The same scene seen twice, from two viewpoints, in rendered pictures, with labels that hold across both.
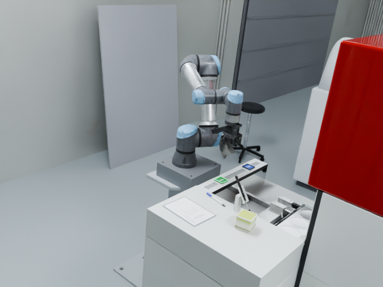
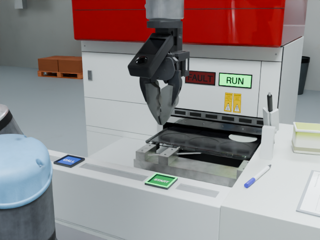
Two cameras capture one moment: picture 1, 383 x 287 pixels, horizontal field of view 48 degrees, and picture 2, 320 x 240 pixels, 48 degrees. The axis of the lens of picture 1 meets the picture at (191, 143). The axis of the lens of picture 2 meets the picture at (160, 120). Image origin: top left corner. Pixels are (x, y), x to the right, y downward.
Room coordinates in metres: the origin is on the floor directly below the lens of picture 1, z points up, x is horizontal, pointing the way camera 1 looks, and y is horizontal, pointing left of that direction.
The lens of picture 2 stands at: (2.20, 0.53, 1.32)
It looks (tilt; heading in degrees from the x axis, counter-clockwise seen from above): 16 degrees down; 257
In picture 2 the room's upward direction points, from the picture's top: straight up
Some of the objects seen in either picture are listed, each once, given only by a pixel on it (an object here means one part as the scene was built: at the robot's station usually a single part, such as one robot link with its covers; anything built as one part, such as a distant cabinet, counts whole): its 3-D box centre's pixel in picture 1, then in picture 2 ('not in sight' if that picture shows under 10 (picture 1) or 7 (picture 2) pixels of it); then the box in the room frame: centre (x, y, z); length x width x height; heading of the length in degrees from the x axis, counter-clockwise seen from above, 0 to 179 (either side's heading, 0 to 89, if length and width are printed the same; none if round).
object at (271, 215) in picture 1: (269, 216); (191, 168); (1.88, -0.44, 0.87); 0.36 x 0.08 x 0.03; 141
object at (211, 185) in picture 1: (232, 184); (115, 198); (2.13, -0.26, 0.89); 0.55 x 0.09 x 0.14; 141
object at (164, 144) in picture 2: (286, 217); (195, 149); (1.84, -0.51, 0.90); 0.38 x 0.01 x 0.01; 141
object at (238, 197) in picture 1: (241, 200); (269, 131); (1.73, -0.26, 1.03); 0.06 x 0.04 x 0.13; 51
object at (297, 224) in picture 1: (320, 233); (213, 134); (1.72, -0.65, 0.90); 0.34 x 0.34 x 0.01; 51
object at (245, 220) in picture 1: (245, 221); (307, 138); (1.60, -0.28, 1.00); 0.07 x 0.07 x 0.07; 63
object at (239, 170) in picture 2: not in sight; (245, 169); (1.75, -0.33, 0.89); 0.08 x 0.03 x 0.03; 51
